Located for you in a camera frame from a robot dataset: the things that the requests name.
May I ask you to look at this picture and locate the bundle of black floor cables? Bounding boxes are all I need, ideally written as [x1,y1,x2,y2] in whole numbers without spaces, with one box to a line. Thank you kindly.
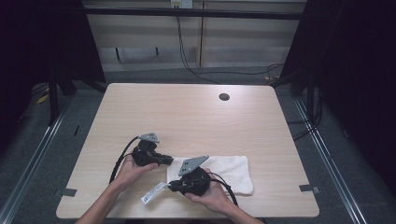
[286,88,324,142]

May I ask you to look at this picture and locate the metal floor rail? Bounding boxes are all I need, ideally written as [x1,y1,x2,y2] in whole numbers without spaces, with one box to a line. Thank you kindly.
[292,97,369,224]
[0,96,73,224]

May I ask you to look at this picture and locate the black curtain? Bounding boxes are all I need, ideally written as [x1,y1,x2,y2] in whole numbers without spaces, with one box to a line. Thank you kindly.
[0,0,106,157]
[278,0,396,197]

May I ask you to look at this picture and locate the white towel with label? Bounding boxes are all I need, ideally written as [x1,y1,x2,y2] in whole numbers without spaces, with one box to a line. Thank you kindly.
[140,155,255,205]

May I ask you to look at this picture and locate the black horizontal frame bar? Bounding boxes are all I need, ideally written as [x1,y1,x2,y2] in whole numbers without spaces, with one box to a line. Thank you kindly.
[83,7,307,21]

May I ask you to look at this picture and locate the person's left hand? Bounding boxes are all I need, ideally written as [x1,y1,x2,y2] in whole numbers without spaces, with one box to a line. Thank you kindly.
[114,154,160,191]

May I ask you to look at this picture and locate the yellow floor object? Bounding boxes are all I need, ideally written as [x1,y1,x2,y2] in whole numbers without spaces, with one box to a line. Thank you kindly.
[35,93,50,105]

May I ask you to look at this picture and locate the person's right hand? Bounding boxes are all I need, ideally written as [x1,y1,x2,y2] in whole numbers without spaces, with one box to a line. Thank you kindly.
[185,168,233,215]

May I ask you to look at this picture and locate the white wall socket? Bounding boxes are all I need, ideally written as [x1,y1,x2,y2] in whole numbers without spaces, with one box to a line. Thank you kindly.
[170,0,194,9]

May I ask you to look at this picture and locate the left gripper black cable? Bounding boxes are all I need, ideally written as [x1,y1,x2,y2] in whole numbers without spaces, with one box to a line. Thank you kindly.
[108,135,140,185]

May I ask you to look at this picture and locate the grey tape strip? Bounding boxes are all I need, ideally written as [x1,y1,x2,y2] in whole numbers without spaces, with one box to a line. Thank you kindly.
[299,184,321,194]
[54,188,78,198]

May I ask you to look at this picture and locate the black metal stand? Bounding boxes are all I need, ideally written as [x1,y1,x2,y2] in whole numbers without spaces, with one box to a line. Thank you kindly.
[47,69,61,126]

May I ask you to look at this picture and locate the black wall cable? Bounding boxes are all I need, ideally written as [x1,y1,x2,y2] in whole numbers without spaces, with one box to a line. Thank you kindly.
[176,15,285,85]

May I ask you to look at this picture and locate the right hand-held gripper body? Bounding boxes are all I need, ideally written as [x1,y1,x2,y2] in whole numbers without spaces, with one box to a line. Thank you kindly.
[176,155,213,197]

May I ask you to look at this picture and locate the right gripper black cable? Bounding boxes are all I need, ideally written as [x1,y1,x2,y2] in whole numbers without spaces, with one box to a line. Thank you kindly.
[206,172,239,207]

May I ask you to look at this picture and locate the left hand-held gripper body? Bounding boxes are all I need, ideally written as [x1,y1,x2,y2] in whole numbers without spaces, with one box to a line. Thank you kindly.
[131,132,163,167]

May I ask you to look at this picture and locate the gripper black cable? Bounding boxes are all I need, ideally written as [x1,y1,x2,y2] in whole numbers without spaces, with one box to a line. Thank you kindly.
[206,172,239,207]
[108,135,140,185]

